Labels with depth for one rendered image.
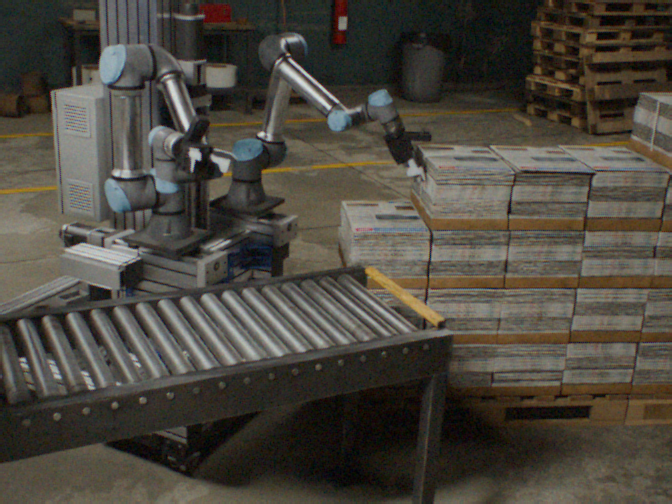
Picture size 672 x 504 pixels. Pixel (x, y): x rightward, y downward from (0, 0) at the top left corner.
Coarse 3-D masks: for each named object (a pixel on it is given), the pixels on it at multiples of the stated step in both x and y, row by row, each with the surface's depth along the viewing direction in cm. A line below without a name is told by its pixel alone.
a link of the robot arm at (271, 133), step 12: (288, 36) 323; (300, 36) 328; (288, 48) 319; (300, 48) 325; (300, 60) 329; (276, 84) 330; (276, 96) 332; (288, 96) 334; (276, 108) 334; (264, 120) 338; (276, 120) 336; (264, 132) 339; (276, 132) 339; (264, 144) 338; (276, 144) 339; (276, 156) 342
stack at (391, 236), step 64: (384, 256) 314; (448, 256) 318; (512, 256) 321; (576, 256) 325; (640, 256) 328; (448, 320) 327; (512, 320) 330; (576, 320) 333; (640, 320) 336; (448, 384) 336; (512, 384) 340
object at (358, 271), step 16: (304, 272) 277; (320, 272) 278; (336, 272) 278; (352, 272) 279; (208, 288) 261; (224, 288) 262; (240, 288) 263; (256, 288) 265; (80, 304) 246; (96, 304) 246; (112, 304) 247; (128, 304) 248; (176, 304) 255; (0, 320) 234; (16, 320) 235; (32, 320) 237; (64, 320) 241; (112, 320) 248; (16, 336) 236; (96, 336) 247; (48, 352) 242
